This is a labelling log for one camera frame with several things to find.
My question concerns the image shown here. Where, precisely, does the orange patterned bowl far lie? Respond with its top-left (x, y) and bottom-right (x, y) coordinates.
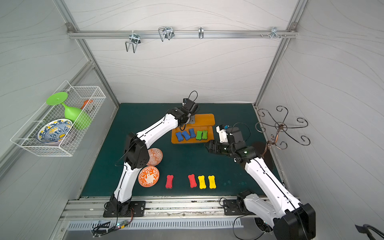
top-left (147, 148), bottom-right (164, 166)

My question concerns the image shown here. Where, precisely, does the green eraser right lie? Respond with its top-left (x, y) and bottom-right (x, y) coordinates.
top-left (202, 130), bottom-right (208, 140)

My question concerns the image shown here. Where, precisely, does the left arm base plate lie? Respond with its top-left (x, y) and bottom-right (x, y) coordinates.
top-left (103, 201), bottom-right (146, 218)

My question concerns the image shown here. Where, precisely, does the blue yellow patterned bowl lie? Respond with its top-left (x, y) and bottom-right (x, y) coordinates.
top-left (37, 119), bottom-right (73, 145)

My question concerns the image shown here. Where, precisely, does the metal double hook left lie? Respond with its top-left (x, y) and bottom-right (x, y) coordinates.
top-left (125, 33), bottom-right (141, 53)

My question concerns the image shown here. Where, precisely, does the orange object in basket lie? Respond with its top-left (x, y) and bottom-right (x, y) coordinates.
top-left (81, 100), bottom-right (93, 109)

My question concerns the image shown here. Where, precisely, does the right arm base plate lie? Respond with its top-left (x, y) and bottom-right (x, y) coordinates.
top-left (220, 198), bottom-right (256, 216)

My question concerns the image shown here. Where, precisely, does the blue eraser middle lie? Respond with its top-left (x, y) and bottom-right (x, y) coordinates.
top-left (182, 131), bottom-right (191, 141)

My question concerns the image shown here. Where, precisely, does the green eraser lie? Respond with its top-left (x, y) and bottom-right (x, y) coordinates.
top-left (196, 131), bottom-right (203, 141)
top-left (202, 130), bottom-right (208, 140)

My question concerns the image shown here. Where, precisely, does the green eraser left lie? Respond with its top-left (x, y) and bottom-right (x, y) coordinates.
top-left (196, 131), bottom-right (203, 141)

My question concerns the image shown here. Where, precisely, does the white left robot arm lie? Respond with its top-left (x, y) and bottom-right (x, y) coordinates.
top-left (109, 99), bottom-right (199, 216)

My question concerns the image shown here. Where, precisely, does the small metal hook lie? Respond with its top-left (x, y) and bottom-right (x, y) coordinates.
top-left (198, 27), bottom-right (204, 39)

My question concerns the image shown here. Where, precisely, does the aluminium rail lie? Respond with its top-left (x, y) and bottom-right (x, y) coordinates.
top-left (68, 30), bottom-right (299, 40)
top-left (59, 196), bottom-right (307, 221)

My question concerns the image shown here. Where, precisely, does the yellow eraser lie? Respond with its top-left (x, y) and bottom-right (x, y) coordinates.
top-left (198, 176), bottom-right (207, 189)
top-left (208, 176), bottom-right (217, 189)

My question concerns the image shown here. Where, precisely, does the blue eraser left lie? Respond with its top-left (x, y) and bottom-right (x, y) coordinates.
top-left (175, 132), bottom-right (184, 142)

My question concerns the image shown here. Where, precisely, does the metal double hook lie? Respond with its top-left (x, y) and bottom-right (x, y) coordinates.
top-left (158, 27), bottom-right (175, 42)
top-left (125, 33), bottom-right (141, 53)

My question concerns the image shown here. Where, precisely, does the bronze metal hook stand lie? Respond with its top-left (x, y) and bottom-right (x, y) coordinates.
top-left (252, 104), bottom-right (311, 171)

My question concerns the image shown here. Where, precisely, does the green plastic goblet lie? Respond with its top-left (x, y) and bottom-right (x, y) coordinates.
top-left (46, 92), bottom-right (92, 130)

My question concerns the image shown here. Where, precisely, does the metal bracket hook right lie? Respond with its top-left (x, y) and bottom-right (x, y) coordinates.
top-left (260, 27), bottom-right (287, 39)

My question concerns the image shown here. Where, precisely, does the aluminium front rail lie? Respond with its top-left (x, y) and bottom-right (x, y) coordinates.
top-left (59, 196), bottom-right (307, 221)

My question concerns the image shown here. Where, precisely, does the orange floral bowl near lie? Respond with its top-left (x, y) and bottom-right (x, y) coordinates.
top-left (138, 166), bottom-right (160, 188)

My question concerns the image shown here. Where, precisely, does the red eraser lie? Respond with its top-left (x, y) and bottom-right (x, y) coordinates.
top-left (166, 175), bottom-right (174, 189)
top-left (188, 174), bottom-right (197, 188)

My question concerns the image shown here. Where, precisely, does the aluminium top rail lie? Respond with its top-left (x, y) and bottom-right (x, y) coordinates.
top-left (68, 30), bottom-right (299, 40)

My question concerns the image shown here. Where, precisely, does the blue eraser right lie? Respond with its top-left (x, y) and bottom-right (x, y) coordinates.
top-left (189, 129), bottom-right (196, 139)

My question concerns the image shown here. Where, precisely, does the white wire basket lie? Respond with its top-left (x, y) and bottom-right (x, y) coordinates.
top-left (11, 81), bottom-right (106, 157)

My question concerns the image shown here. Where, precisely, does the blue eraser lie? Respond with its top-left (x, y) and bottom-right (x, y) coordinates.
top-left (182, 131), bottom-right (191, 141)
top-left (175, 132), bottom-right (184, 142)
top-left (189, 129), bottom-right (196, 139)

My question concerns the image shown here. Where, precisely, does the metal double hook middle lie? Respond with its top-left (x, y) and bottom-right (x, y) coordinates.
top-left (158, 27), bottom-right (175, 42)

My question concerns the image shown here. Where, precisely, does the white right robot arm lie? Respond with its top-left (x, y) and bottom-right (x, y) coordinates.
top-left (205, 140), bottom-right (316, 240)

